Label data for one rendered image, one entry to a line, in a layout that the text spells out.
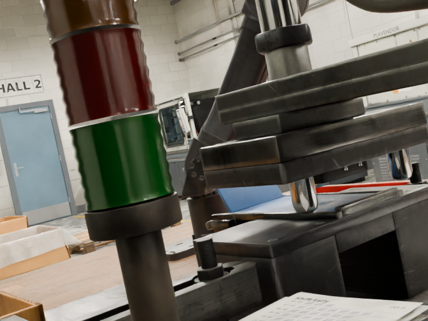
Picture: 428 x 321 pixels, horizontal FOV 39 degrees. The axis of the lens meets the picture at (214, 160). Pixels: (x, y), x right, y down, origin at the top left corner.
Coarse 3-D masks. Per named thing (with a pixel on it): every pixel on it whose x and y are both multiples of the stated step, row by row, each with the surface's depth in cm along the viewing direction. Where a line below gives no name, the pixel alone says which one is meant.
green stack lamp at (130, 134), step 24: (120, 120) 24; (144, 120) 24; (72, 144) 25; (96, 144) 24; (120, 144) 24; (144, 144) 24; (96, 168) 24; (120, 168) 24; (144, 168) 24; (168, 168) 26; (96, 192) 24; (120, 192) 24; (144, 192) 24; (168, 192) 25
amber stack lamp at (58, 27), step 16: (48, 0) 24; (64, 0) 24; (80, 0) 24; (96, 0) 24; (112, 0) 24; (128, 0) 25; (48, 16) 24; (64, 16) 24; (80, 16) 24; (96, 16) 24; (112, 16) 24; (128, 16) 25; (48, 32) 25; (64, 32) 24; (80, 32) 24
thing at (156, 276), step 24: (96, 216) 24; (120, 216) 24; (144, 216) 24; (168, 216) 25; (96, 240) 25; (120, 240) 25; (144, 240) 25; (120, 264) 26; (144, 264) 25; (168, 264) 26; (144, 288) 25; (168, 288) 26; (144, 312) 25; (168, 312) 25
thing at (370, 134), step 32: (256, 0) 51; (288, 0) 50; (288, 32) 50; (288, 64) 50; (352, 64) 42; (384, 64) 40; (416, 64) 38; (224, 96) 54; (256, 96) 50; (288, 96) 47; (320, 96) 45; (352, 96) 42; (256, 128) 49; (288, 128) 48; (320, 128) 47; (352, 128) 49; (384, 128) 51; (416, 128) 54; (224, 160) 50; (256, 160) 46; (288, 160) 45; (320, 160) 46; (352, 160) 49
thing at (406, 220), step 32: (384, 224) 50; (416, 224) 53; (224, 256) 48; (288, 256) 44; (320, 256) 46; (352, 256) 55; (384, 256) 52; (416, 256) 52; (288, 288) 44; (320, 288) 46; (352, 288) 56; (384, 288) 53; (416, 288) 52
